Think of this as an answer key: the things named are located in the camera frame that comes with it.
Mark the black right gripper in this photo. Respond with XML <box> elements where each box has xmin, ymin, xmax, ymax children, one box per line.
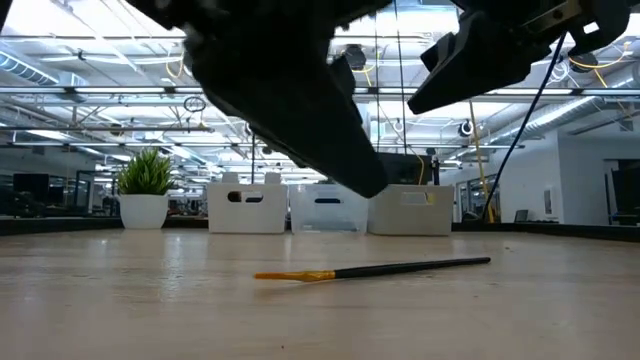
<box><xmin>406</xmin><ymin>0</ymin><xmax>632</xmax><ymax>116</ymax></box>

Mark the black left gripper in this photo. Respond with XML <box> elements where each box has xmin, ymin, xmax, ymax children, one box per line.
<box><xmin>127</xmin><ymin>0</ymin><xmax>394</xmax><ymax>200</ymax></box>

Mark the paintbrush with gold ferrule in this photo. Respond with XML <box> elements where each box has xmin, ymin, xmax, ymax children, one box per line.
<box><xmin>253</xmin><ymin>256</ymin><xmax>493</xmax><ymax>284</ymax></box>

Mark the clear plastic bin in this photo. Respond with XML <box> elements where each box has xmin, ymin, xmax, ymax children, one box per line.
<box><xmin>288</xmin><ymin>183</ymin><xmax>371</xmax><ymax>236</ymax></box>

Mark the white plastic bin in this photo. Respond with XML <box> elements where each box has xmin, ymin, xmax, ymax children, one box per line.
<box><xmin>206</xmin><ymin>182</ymin><xmax>290</xmax><ymax>235</ymax></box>

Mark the grey plastic bin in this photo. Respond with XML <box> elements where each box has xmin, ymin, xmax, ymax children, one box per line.
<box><xmin>367</xmin><ymin>183</ymin><xmax>455</xmax><ymax>237</ymax></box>

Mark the green plant in white pot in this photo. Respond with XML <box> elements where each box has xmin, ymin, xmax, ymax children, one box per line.
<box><xmin>115</xmin><ymin>147</ymin><xmax>176</xmax><ymax>231</ymax></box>

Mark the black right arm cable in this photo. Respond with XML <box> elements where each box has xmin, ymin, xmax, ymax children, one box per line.
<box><xmin>482</xmin><ymin>30</ymin><xmax>569</xmax><ymax>224</ymax></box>

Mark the yellow hanging cable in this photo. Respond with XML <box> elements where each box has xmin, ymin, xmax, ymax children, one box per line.
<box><xmin>467</xmin><ymin>99</ymin><xmax>497</xmax><ymax>225</ymax></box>

